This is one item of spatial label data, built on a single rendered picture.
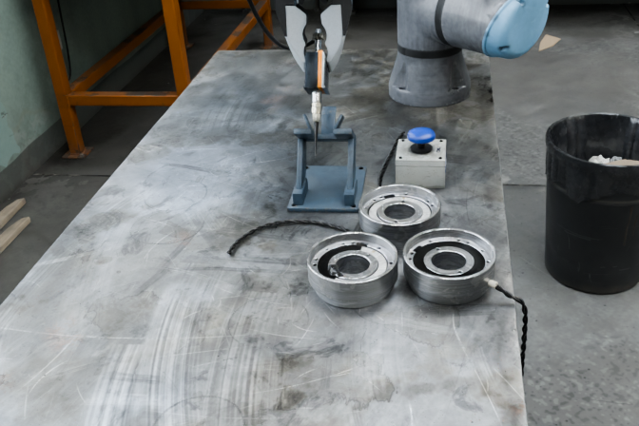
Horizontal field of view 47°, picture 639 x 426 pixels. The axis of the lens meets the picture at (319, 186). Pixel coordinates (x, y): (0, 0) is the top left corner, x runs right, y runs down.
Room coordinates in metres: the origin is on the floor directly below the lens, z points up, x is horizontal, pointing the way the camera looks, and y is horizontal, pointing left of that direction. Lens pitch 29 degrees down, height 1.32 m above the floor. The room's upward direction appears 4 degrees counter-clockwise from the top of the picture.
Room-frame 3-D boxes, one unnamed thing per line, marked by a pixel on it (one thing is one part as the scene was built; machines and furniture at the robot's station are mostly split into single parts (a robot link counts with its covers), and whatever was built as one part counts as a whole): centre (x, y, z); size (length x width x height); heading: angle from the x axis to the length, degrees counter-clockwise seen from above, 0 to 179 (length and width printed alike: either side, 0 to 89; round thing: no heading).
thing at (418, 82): (1.29, -0.22, 0.85); 0.15 x 0.15 x 0.10
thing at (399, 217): (0.82, -0.10, 0.82); 0.10 x 0.10 x 0.04
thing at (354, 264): (0.71, -0.03, 0.82); 0.10 x 0.10 x 0.04
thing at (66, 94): (3.49, 0.62, 0.39); 1.50 x 0.62 x 0.78; 169
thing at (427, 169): (0.97, -0.15, 0.82); 0.08 x 0.07 x 0.05; 169
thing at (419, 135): (0.96, -0.15, 0.85); 0.04 x 0.04 x 0.05
